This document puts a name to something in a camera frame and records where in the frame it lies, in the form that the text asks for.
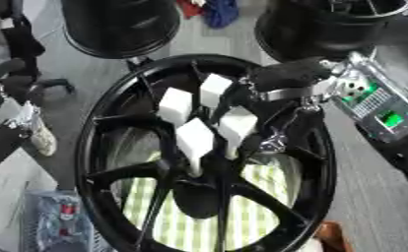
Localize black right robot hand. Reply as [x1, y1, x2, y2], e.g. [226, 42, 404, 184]
[237, 56, 335, 155]

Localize black spoked wheel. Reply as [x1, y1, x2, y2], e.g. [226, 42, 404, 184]
[73, 53, 339, 252]

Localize white pin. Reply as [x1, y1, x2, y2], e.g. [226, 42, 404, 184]
[197, 73, 236, 110]
[216, 107, 261, 161]
[156, 87, 196, 128]
[172, 117, 217, 178]

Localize black chair base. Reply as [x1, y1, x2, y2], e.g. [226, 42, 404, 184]
[30, 78, 79, 97]

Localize brown wooden object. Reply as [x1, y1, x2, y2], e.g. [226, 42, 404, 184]
[314, 220, 355, 252]

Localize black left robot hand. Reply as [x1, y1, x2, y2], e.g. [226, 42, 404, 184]
[0, 58, 42, 106]

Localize blue cloth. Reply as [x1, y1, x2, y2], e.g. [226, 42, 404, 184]
[202, 0, 242, 30]

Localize white shoe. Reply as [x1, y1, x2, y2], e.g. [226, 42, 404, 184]
[28, 105, 59, 158]

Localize red cloth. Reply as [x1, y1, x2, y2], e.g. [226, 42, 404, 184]
[174, 0, 208, 20]

